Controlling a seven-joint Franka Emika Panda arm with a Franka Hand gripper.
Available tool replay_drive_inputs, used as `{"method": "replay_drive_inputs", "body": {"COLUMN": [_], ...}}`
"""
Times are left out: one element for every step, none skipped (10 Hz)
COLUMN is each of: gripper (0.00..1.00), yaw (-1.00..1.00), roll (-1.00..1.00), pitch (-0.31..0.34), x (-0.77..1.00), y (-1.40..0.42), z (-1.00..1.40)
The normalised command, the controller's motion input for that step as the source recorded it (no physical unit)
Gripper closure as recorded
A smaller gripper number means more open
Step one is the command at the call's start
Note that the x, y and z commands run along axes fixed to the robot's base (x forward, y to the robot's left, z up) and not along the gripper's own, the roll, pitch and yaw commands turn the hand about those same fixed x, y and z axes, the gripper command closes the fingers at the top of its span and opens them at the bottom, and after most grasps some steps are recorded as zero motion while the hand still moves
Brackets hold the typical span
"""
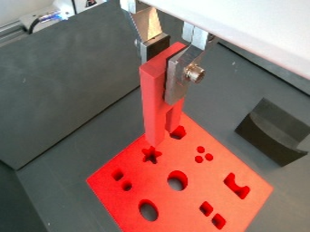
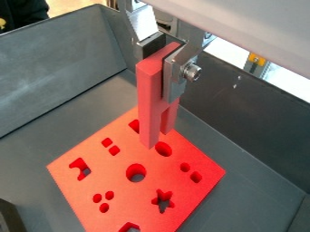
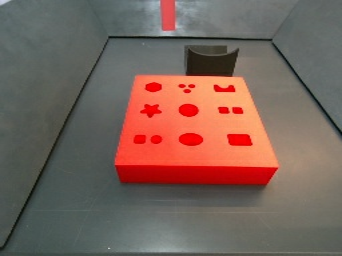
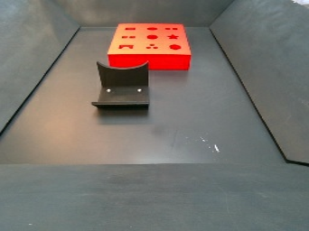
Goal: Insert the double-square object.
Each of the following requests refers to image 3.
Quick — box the red shape-sorter block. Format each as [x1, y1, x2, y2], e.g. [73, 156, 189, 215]
[114, 75, 277, 185]

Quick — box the dark curved holder block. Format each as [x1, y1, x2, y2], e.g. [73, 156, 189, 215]
[184, 45, 239, 77]

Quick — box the red vertical wall strip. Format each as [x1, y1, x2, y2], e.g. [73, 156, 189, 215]
[160, 0, 176, 31]

